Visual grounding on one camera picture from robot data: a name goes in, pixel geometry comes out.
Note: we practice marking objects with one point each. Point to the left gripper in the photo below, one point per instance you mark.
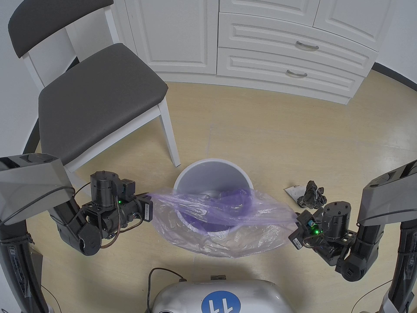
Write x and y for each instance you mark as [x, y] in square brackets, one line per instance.
[136, 210]

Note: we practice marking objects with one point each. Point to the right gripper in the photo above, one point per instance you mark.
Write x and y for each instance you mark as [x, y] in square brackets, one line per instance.
[309, 240]

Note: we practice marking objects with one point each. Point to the black plastic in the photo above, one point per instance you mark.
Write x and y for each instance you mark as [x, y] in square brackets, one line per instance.
[312, 199]

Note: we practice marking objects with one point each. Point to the white paper scrap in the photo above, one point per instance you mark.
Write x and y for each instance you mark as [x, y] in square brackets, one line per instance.
[291, 192]

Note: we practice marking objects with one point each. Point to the purple plastic bag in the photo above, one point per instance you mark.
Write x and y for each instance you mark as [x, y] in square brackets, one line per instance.
[254, 220]

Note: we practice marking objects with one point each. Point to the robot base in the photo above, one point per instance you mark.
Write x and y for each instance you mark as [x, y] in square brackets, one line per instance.
[182, 297]

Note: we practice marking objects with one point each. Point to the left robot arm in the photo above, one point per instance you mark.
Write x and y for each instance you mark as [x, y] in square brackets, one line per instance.
[32, 187]

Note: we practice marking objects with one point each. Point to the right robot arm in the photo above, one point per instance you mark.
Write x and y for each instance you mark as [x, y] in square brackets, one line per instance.
[387, 197]

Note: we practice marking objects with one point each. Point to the white trash bin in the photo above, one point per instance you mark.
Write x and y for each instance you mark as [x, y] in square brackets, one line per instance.
[208, 174]

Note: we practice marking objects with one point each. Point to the white chair with grey seat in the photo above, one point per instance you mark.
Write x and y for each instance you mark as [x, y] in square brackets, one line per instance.
[97, 103]

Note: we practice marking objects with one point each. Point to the white wardrobe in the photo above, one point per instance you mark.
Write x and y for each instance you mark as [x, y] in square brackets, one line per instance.
[176, 21]

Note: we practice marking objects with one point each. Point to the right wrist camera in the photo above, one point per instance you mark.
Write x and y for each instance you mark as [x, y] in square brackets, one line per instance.
[306, 220]

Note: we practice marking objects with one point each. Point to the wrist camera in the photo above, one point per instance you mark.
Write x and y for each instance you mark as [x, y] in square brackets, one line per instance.
[127, 187]
[306, 220]

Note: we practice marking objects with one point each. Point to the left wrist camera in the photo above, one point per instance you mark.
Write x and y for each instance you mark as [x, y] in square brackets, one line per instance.
[127, 187]

